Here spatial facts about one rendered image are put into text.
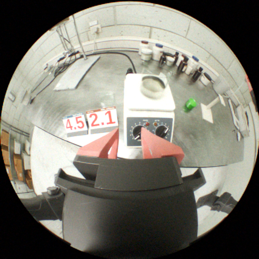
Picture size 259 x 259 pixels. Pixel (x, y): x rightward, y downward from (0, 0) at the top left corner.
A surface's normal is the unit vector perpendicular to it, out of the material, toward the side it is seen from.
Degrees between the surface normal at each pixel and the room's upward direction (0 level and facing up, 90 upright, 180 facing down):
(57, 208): 72
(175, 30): 90
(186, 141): 0
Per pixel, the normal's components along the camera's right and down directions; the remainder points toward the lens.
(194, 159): 0.01, -0.25
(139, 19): -0.21, 0.95
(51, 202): 0.93, -0.29
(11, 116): 0.98, 0.21
